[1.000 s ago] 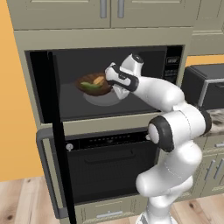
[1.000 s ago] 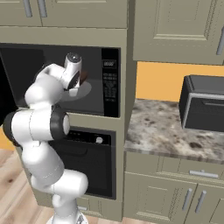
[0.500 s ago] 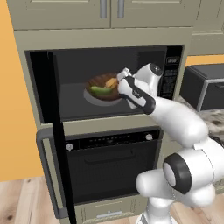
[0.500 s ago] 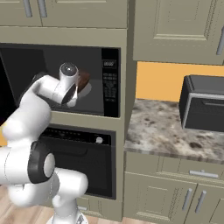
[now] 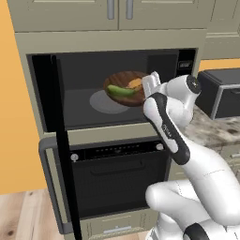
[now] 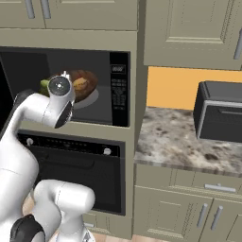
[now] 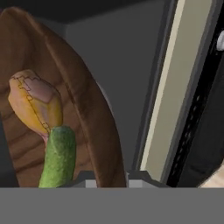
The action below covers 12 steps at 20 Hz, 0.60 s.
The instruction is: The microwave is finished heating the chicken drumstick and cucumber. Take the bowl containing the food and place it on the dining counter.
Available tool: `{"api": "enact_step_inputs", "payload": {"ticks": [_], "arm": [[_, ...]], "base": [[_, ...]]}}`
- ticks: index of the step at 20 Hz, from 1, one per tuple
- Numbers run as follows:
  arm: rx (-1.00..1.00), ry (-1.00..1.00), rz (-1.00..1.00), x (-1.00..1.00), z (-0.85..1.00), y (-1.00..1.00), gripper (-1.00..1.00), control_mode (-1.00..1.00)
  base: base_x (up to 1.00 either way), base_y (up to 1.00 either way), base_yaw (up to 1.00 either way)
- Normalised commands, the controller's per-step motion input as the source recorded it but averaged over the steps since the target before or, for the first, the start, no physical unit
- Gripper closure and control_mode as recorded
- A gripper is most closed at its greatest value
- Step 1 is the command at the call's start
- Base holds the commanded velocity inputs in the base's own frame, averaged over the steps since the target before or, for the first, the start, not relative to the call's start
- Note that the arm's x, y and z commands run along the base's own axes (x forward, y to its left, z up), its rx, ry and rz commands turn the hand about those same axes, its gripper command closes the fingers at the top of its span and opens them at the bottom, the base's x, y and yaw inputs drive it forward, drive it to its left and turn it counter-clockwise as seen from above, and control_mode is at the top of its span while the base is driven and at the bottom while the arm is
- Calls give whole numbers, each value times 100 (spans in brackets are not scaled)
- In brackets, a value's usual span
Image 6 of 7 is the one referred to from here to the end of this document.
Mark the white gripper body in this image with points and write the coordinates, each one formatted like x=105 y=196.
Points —
x=65 y=75

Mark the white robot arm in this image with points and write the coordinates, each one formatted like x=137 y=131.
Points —
x=19 y=170

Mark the chicken drumstick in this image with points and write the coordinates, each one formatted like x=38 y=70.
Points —
x=80 y=84

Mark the green cucumber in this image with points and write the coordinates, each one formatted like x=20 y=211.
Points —
x=44 y=85

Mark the brown bowl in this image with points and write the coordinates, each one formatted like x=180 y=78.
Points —
x=89 y=82

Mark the grey microwave turntable plate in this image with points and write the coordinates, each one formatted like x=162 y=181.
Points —
x=91 y=98

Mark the black built-in microwave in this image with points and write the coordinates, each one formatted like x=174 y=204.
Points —
x=119 y=94

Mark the black microwave door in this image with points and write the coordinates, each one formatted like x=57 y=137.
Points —
x=4 y=94

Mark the white oven knob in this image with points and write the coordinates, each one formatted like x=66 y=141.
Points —
x=107 y=151
x=29 y=141

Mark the black built-in oven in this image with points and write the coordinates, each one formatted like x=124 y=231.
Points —
x=104 y=182

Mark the beige drawer front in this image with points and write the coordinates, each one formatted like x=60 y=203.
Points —
x=152 y=176
x=110 y=223
x=189 y=182

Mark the black toaster oven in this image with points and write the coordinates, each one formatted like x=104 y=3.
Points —
x=220 y=123

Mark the beige base cupboard door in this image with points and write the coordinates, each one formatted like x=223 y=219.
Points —
x=231 y=223
x=167 y=214

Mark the beige wall cupboard door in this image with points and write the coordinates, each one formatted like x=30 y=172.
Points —
x=12 y=12
x=189 y=31
x=94 y=14

